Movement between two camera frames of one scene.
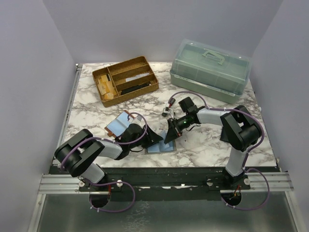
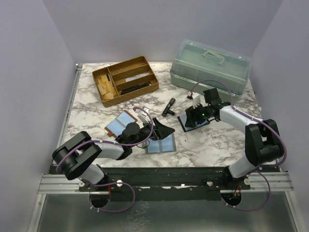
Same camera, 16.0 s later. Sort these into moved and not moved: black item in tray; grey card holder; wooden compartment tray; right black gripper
Moved: right black gripper
Not moved: wooden compartment tray; grey card holder; black item in tray
